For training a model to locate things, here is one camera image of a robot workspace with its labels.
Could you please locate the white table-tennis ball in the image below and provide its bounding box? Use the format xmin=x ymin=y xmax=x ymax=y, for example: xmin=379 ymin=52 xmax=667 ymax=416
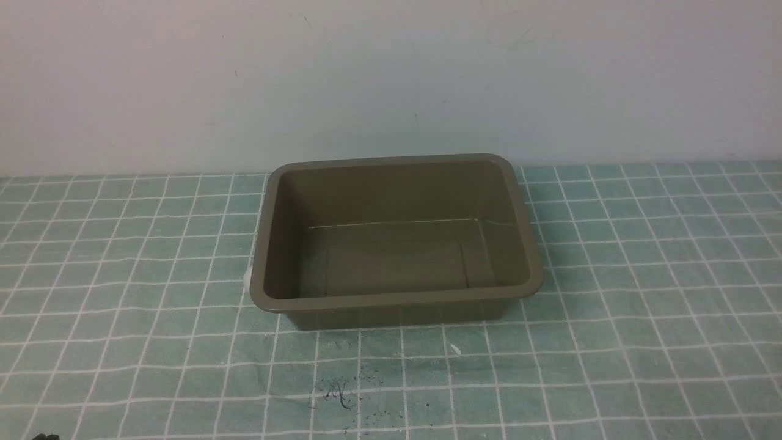
xmin=243 ymin=268 xmax=252 ymax=293

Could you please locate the olive green plastic bin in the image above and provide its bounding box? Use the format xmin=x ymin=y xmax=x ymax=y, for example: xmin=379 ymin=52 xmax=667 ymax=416
xmin=247 ymin=153 xmax=545 ymax=331

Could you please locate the green grid tablecloth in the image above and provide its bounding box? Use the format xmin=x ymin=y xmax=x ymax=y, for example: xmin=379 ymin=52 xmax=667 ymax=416
xmin=1 ymin=159 xmax=781 ymax=439

